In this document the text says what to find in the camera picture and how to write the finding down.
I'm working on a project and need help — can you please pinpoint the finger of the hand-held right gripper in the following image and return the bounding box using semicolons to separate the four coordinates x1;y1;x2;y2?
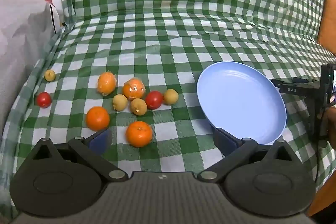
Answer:
271;78;317;96
292;76;320;84

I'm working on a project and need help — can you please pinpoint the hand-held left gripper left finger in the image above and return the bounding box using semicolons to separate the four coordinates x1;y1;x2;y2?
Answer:
25;127;129;182

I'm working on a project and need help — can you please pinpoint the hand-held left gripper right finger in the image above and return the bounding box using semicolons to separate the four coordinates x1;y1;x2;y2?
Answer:
197;128;302;183

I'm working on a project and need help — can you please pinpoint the bare orange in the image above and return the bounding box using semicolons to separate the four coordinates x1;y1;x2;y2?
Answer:
86;106;110;132
126;121;153;148

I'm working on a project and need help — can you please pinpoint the light blue plate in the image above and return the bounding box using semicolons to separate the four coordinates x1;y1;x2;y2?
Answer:
197;62;287;145

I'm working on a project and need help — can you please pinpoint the plastic-wrapped orange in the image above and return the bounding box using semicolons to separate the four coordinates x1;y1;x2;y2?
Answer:
122;77;146;100
97;71;117;96

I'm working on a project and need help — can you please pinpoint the red tomato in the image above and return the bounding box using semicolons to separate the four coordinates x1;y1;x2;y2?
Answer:
36;92;52;108
145;91;164;110

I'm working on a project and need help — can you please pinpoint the person's right hand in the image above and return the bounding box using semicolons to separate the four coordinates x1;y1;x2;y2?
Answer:
325;106;336;151

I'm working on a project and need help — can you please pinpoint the orange cushion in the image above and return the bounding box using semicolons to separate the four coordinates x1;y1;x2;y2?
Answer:
317;0;336;55

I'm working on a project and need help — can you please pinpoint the green checked tablecloth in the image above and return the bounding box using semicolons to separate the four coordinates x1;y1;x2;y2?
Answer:
0;0;336;219

